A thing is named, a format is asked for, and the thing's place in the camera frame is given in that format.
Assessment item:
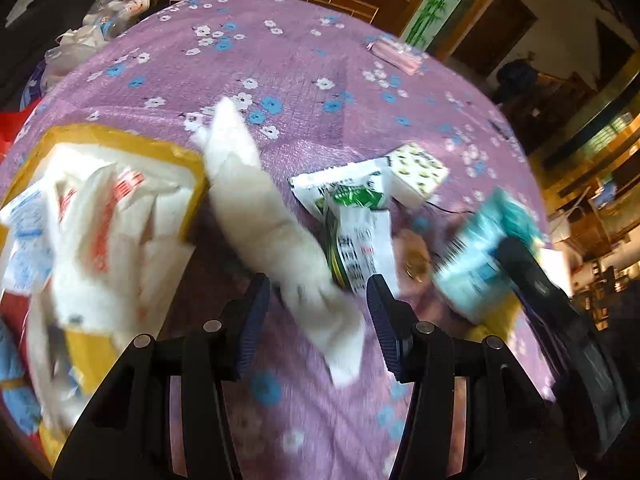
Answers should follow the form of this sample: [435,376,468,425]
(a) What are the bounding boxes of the green white packet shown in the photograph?
[290,157,401,296]

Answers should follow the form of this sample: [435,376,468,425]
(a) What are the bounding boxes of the white red packets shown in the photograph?
[50,157,196,336]

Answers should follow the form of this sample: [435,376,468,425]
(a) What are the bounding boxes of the white blue gauze packets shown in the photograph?
[0,185,53,291]

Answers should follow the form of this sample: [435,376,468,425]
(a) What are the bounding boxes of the brown wooden door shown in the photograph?
[452,0,538,78]

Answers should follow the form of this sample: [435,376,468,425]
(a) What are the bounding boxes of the blue packet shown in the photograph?
[0,320,43,433]

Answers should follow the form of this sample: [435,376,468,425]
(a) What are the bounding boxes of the black sofa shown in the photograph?
[0,0,98,111]

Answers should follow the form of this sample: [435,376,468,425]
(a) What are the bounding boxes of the red shopping bag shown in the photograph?
[0,105,36,148]

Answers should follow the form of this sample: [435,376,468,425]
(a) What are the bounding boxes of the yellow green patterned tissue pack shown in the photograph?
[385,142,450,209]

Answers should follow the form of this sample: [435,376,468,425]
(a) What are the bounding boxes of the white foam box yellow tape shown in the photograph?
[0,125,208,466]

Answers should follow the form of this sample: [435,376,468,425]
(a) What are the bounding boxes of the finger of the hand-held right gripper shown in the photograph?
[497,236,578,346]

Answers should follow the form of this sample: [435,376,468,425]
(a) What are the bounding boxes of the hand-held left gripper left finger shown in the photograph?
[52,272,272,480]

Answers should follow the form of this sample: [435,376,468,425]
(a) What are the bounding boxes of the teal packet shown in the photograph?
[432,187,543,323]

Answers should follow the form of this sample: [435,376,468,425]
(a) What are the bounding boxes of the dark cloth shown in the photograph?
[495,57,540,106]

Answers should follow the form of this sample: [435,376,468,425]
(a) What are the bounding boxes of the pink face mask pack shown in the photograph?
[367,34,428,75]

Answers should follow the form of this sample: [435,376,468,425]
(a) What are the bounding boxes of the clear plastic bag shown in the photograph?
[85,0,153,36]

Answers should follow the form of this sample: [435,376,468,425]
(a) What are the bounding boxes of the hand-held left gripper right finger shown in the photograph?
[366,274,581,480]

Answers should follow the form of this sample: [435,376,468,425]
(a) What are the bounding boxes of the white towel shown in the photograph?
[192,97,367,387]

